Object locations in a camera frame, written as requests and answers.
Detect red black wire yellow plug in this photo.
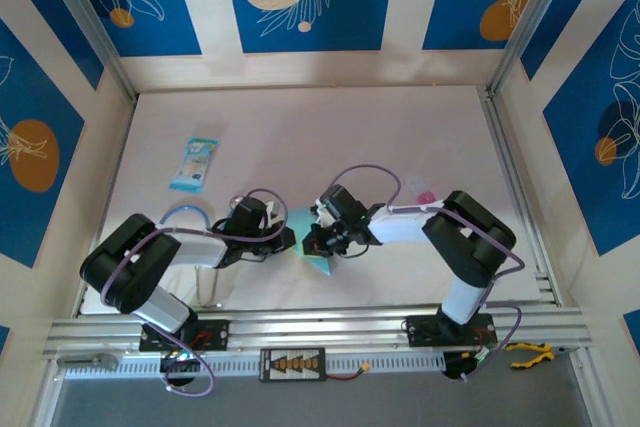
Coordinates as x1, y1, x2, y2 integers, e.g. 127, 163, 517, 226
324, 363, 374, 382

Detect yellow handled pliers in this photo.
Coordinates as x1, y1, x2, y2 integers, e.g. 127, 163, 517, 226
507, 341, 571, 371

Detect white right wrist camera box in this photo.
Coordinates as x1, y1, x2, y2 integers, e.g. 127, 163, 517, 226
308, 200, 332, 227

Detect aluminium side rail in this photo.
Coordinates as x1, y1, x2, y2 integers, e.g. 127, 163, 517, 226
477, 85, 562, 307

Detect light blue cloth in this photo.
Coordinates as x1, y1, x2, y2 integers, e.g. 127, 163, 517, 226
289, 206, 335, 278

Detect aluminium frame post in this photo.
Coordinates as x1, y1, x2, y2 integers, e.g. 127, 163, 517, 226
487, 0, 586, 97
37, 0, 139, 102

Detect white slotted cable duct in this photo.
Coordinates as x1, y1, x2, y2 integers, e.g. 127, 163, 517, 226
62, 351, 446, 381

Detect black power distribution board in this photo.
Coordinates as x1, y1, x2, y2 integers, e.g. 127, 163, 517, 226
259, 347, 327, 383

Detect pink pill box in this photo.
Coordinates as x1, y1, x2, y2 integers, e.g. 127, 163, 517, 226
404, 176, 438, 206

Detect black controller board with lights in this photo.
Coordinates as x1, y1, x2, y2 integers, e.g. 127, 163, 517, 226
442, 350, 494, 381
158, 349, 202, 374

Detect blue snack packet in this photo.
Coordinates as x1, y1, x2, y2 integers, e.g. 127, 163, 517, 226
168, 135, 220, 194

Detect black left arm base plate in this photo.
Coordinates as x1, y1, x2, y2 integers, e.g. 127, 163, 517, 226
138, 319, 231, 352

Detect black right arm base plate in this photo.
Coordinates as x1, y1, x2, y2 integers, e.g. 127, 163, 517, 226
405, 315, 497, 348

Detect grey metal bracket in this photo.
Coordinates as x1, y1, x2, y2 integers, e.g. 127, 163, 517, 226
56, 353, 120, 369

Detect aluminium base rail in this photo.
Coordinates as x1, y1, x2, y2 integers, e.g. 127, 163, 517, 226
42, 304, 594, 361

